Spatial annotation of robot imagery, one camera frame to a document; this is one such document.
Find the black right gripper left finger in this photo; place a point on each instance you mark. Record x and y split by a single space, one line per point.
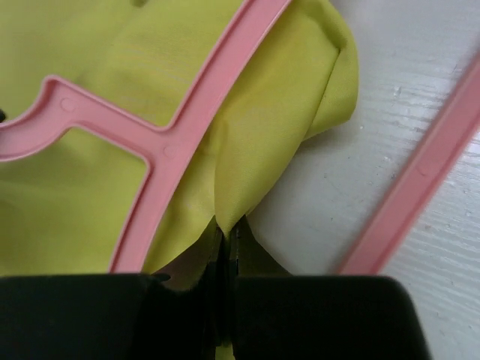
188 298

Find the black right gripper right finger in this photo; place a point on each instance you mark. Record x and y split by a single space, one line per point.
259 297

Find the yellow-green trousers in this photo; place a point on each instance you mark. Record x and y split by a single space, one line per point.
63 208

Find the pink plastic hanger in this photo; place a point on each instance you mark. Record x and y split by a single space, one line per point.
167 151

